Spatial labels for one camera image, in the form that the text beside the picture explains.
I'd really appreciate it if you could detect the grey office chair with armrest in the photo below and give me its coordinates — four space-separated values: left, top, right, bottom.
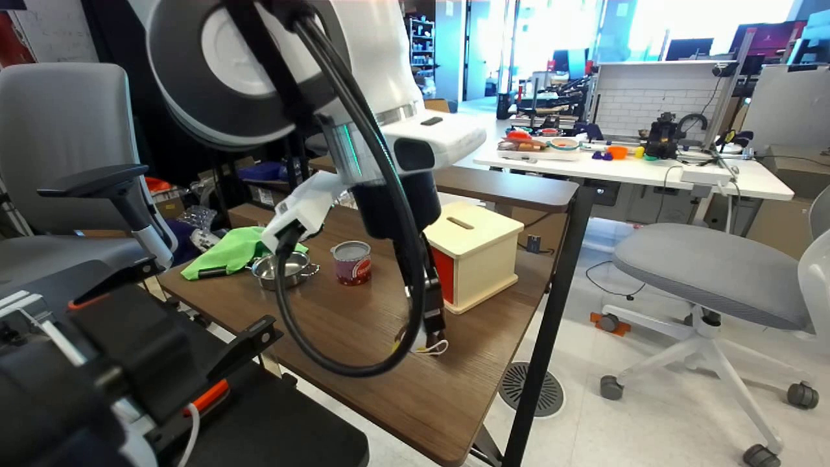
0 62 180 305

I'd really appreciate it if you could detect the grey white office chair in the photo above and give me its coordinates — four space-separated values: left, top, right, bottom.
587 187 830 467

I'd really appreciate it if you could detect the white tile panel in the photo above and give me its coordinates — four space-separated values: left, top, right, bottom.
592 61 741 141

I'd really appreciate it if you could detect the cream wooden slot box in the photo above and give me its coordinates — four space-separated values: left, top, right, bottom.
423 201 525 315

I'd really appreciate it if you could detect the shelf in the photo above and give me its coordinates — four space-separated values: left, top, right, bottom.
405 16 437 86

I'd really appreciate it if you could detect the white desk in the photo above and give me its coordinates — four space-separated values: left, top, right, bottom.
473 123 796 224

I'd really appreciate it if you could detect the small white yellow object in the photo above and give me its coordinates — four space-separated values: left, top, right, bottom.
393 337 450 357

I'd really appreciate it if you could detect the clear plastic wrap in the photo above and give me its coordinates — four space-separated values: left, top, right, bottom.
175 205 219 239

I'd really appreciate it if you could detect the small steel pot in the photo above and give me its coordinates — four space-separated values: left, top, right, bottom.
249 251 321 291

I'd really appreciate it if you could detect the whiteboard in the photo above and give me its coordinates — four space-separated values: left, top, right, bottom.
741 64 830 154

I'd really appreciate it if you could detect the green cloth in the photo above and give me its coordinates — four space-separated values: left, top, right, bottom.
181 226 309 281

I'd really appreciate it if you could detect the round floor vent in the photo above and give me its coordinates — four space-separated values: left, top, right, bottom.
497 361 566 418

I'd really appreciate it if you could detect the white tray of toy food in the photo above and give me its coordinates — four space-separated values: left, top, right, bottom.
497 128 582 162

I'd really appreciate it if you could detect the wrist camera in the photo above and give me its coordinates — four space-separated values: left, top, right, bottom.
261 171 349 255

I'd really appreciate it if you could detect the camera on mount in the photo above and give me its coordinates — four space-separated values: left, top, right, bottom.
704 29 757 151

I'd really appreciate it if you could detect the black cable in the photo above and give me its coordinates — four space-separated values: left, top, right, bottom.
585 259 650 300

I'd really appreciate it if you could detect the row of monitors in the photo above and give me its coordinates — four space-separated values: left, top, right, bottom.
664 19 830 66

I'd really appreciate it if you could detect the cardboard box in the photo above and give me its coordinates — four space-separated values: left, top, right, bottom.
226 202 278 230

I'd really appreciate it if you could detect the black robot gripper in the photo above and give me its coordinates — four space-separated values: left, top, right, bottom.
645 111 709 160

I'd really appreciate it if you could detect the red tin can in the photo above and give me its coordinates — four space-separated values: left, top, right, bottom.
330 241 373 287

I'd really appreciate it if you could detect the black machine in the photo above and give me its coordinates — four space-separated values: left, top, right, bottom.
508 70 595 132

